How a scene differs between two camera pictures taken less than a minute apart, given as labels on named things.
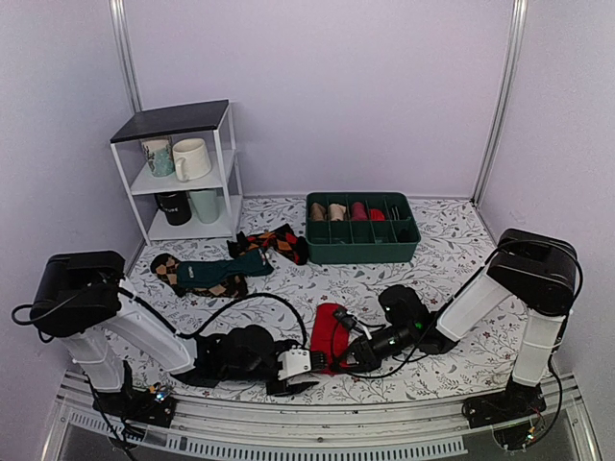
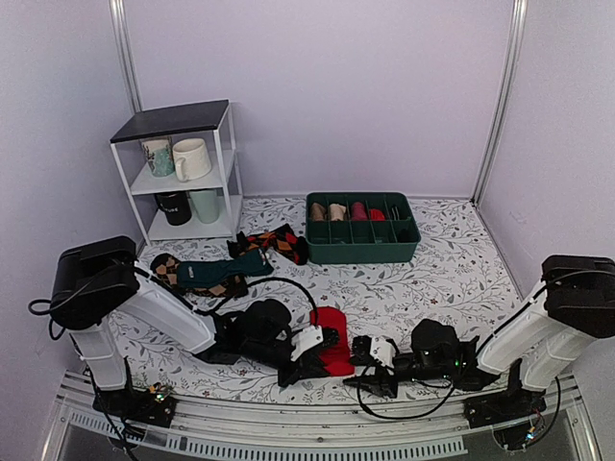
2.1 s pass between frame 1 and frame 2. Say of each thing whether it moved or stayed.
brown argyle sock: stayed
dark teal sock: stayed
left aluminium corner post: stayed
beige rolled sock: stayed
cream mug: stayed
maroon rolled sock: stayed
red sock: stayed
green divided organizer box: stayed
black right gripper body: moved
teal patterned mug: stayed
